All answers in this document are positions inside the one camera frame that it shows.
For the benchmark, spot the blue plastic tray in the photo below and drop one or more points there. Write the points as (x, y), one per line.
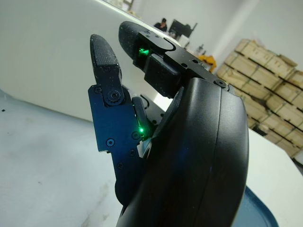
(258, 210)

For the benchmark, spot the yellow machine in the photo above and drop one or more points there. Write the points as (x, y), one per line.
(208, 61)

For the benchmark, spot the person in black clothes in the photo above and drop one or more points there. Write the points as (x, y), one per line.
(162, 24)

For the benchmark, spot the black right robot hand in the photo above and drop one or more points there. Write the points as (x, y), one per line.
(194, 146)

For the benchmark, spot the stacked wooden crates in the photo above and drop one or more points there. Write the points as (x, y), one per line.
(265, 78)

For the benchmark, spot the black monitor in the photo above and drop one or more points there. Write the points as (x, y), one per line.
(182, 28)

